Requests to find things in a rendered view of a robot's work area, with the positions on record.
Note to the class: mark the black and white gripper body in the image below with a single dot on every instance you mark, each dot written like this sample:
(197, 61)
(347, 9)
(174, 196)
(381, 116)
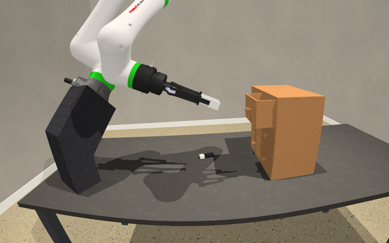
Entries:
(159, 83)

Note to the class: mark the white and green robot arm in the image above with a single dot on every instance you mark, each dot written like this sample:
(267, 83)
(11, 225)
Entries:
(104, 45)

